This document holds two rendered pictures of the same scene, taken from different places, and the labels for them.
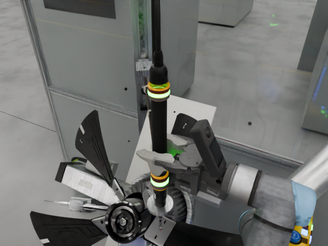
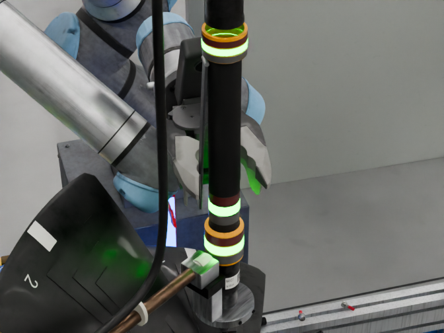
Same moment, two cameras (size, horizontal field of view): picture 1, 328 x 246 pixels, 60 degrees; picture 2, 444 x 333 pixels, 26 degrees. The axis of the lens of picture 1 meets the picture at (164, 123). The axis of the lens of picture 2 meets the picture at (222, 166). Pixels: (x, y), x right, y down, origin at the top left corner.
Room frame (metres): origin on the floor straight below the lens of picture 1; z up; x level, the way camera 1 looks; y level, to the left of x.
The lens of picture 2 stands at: (1.03, 0.60, 2.10)
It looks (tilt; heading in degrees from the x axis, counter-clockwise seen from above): 37 degrees down; 228
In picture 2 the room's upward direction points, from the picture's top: straight up
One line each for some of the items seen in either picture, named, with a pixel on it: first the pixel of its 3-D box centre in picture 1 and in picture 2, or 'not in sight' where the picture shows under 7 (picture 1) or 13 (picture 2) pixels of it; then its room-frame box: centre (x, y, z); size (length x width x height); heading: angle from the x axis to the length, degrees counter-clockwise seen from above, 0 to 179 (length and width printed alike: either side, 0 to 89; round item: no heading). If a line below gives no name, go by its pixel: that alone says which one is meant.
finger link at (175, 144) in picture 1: (170, 146); (187, 182); (0.52, -0.01, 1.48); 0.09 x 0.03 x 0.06; 46
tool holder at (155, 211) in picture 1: (159, 190); (218, 280); (0.50, 0.01, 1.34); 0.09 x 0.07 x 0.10; 7
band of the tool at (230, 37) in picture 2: (158, 91); (224, 41); (0.49, 0.01, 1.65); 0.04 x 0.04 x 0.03
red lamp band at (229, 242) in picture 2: (159, 174); (224, 229); (0.49, 0.01, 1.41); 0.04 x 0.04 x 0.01
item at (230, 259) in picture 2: (159, 181); (224, 247); (0.49, 0.01, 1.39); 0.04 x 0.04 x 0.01
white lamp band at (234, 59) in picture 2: (158, 94); (224, 49); (0.49, 0.01, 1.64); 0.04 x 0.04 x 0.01
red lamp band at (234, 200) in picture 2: not in sight; (224, 192); (0.49, 0.01, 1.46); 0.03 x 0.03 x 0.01
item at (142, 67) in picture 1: (144, 72); not in sight; (1.11, 0.08, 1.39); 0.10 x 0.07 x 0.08; 7
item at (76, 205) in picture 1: (78, 205); not in sight; (0.66, 0.31, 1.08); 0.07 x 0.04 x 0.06; 72
